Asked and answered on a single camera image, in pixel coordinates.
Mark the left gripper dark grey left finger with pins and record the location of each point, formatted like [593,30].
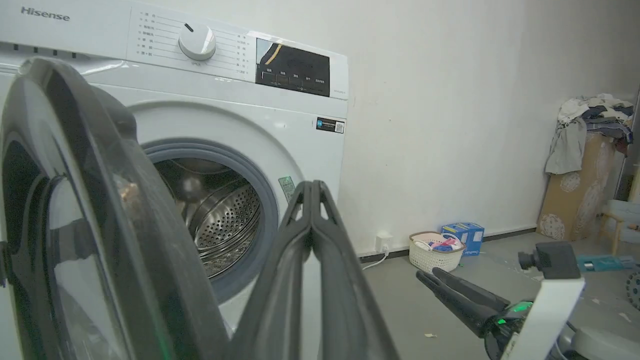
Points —
[280,280]

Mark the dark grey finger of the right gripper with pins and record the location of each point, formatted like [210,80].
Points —
[455,305]
[470,291]

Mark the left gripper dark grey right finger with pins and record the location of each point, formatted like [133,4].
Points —
[345,300]

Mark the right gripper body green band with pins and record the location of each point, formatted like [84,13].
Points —
[505,325]

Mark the dark grey washing machine door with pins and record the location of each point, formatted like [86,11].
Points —
[95,225]

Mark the grey rubber door gasket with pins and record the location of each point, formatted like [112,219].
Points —
[265,200]

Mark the white Hisense washing machine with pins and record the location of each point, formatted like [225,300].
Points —
[235,120]

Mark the black washing machine display panel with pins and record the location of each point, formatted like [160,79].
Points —
[292,68]

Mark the white woven laundry basket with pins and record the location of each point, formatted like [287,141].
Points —
[434,259]

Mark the colourful clothes bundle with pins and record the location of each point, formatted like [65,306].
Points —
[442,244]

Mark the blue cardboard box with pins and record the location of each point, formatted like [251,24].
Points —
[471,236]

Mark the perforated steel drum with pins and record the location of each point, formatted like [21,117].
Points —
[220,220]

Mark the green label sticker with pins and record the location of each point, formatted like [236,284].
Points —
[287,187]

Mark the flat blue packet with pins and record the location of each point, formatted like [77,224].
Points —
[602,262]

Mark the dark round wheel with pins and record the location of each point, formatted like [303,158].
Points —
[634,290]

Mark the brown cardboard box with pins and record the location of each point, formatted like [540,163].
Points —
[575,195]

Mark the light wooden chair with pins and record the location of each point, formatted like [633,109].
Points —
[620,220]

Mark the black label sticker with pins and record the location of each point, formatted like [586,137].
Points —
[330,125]

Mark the pile of grey clothes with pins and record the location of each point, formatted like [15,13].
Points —
[585,125]

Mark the white round selector dial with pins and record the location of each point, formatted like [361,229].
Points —
[197,43]

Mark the white wall plug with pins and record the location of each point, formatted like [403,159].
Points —
[383,242]

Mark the dark wrist camera box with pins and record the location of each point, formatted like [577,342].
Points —
[552,260]

